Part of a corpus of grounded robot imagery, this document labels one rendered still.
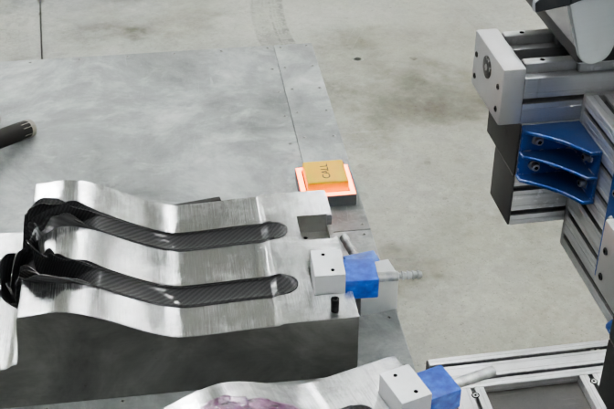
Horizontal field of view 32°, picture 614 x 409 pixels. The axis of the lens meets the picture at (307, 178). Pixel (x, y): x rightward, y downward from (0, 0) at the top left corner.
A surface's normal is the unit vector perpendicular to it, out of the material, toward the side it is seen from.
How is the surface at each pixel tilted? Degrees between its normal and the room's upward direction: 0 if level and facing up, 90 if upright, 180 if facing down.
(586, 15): 86
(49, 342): 90
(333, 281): 90
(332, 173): 0
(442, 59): 0
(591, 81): 90
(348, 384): 0
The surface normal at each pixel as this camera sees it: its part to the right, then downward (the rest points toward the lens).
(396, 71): 0.00, -0.84
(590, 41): 0.38, 0.45
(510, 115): 0.16, 0.54
